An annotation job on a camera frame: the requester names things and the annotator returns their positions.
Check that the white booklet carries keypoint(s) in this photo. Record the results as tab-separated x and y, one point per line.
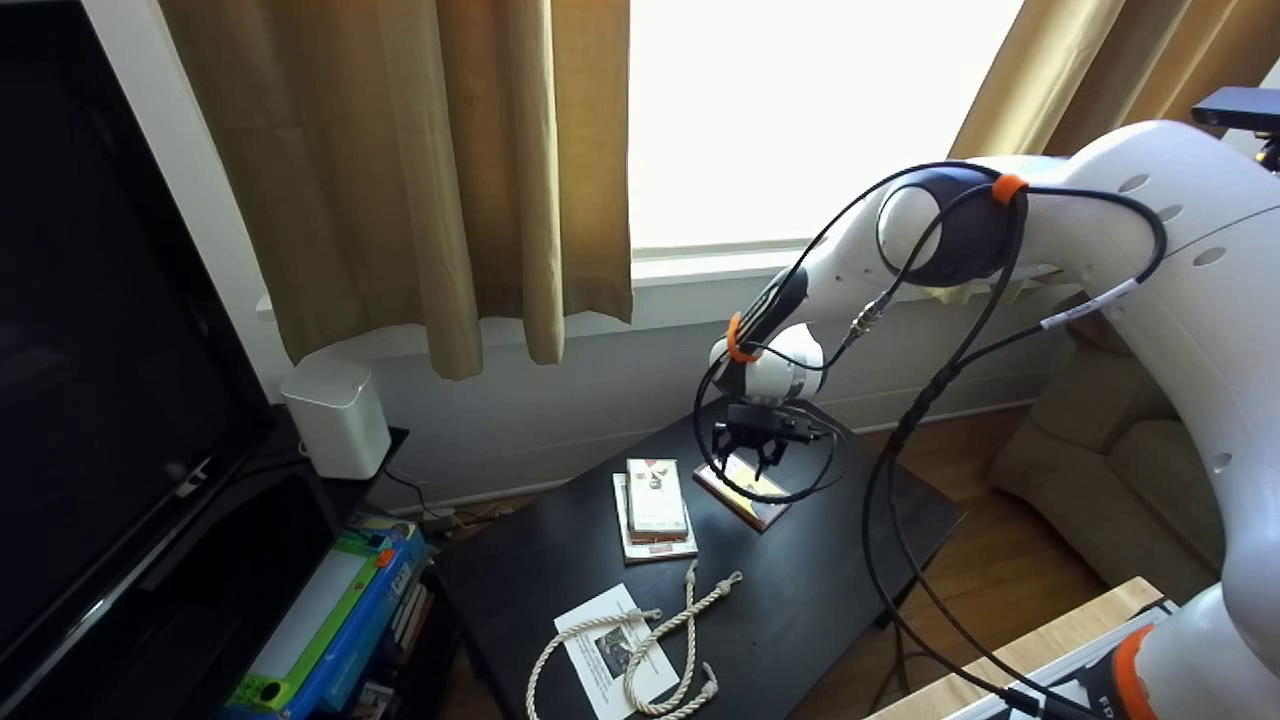
601	641

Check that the black television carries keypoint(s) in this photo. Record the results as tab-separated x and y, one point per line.
150	521

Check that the wooden mounting board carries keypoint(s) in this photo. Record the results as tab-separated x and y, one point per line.
1044	653

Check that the beige armchair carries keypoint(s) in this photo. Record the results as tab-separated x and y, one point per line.
1113	468

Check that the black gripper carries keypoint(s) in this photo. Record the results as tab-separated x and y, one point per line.
757	429

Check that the white speaker box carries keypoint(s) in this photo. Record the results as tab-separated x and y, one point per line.
337	417

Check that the tan curtain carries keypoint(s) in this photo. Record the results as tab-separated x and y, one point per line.
423	160

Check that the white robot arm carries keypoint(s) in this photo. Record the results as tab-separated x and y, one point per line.
1165	233

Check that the black low table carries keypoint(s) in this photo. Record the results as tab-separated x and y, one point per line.
808	584

